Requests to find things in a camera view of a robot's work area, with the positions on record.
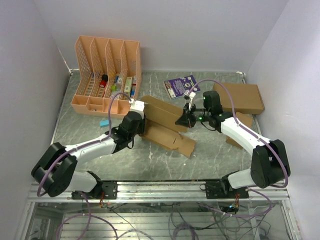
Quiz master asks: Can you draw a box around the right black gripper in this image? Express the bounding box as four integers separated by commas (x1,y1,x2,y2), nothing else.
175,101,211,129

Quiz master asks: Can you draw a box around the brown cardboard box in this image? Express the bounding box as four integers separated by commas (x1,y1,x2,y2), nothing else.
141,95,196,157

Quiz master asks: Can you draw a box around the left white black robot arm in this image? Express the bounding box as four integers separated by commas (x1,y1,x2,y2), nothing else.
31,111,146,200

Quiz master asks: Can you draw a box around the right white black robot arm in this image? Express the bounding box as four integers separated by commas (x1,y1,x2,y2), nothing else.
175,90,291,198

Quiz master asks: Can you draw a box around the small folded cardboard box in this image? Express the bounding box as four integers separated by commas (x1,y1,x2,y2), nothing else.
225,112,253,149

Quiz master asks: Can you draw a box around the large folded cardboard box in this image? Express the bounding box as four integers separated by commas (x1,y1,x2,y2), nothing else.
213,83,265,115

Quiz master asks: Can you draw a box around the purple book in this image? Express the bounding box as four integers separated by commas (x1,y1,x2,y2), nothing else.
164,75,197,99

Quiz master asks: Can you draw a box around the white green carton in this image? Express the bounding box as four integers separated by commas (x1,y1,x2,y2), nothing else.
123,76,133,97

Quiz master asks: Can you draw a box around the green cube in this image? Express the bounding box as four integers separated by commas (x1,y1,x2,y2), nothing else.
111,85,117,92

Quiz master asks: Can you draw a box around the blue block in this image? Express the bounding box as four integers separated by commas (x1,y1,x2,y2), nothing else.
99,119,112,128

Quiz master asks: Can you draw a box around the red black bottle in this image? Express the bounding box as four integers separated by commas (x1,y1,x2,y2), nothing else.
99,74,109,88

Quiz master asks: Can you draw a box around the pink plastic file organizer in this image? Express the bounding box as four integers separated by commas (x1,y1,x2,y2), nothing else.
71,35,142,119

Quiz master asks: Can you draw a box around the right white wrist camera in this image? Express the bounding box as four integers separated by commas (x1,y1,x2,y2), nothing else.
183,90,196,110

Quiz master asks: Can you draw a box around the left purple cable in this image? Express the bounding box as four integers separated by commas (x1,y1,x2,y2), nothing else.
36,92,133,198

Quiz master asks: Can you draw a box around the aluminium rail frame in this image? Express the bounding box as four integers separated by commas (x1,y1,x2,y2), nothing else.
15,180,302,240

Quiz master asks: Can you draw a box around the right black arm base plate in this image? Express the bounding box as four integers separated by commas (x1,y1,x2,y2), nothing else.
199,180,249,200

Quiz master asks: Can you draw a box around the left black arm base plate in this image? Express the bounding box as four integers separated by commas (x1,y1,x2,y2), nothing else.
84,181,118,200

